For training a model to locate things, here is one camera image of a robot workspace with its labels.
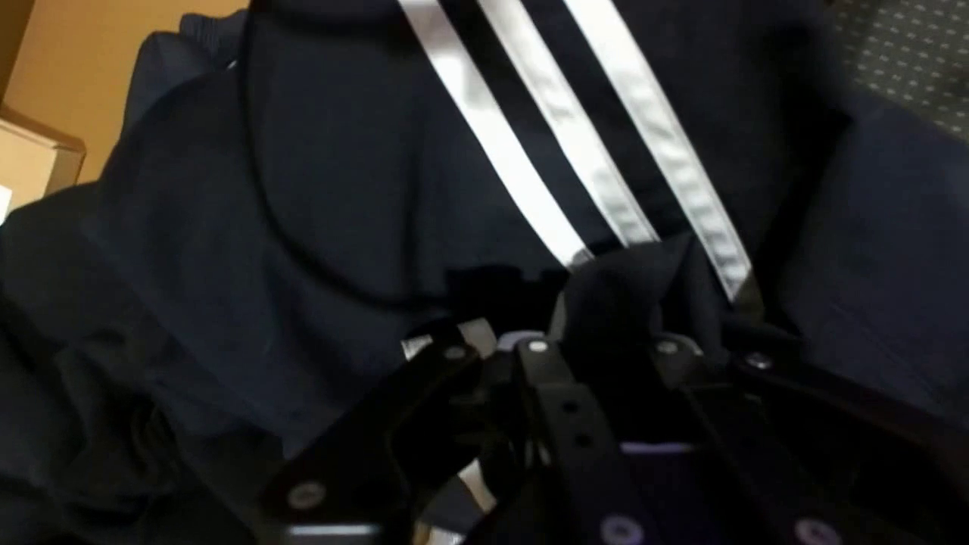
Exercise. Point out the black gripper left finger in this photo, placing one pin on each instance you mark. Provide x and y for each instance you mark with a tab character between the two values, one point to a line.
402	443

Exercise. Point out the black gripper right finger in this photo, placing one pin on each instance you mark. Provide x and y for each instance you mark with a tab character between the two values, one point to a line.
806	443

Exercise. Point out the black trousers with white stripes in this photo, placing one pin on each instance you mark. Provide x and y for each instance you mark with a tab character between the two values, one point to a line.
353	221

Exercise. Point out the brown leather sofa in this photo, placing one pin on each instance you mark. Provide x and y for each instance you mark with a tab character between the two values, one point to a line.
109	70

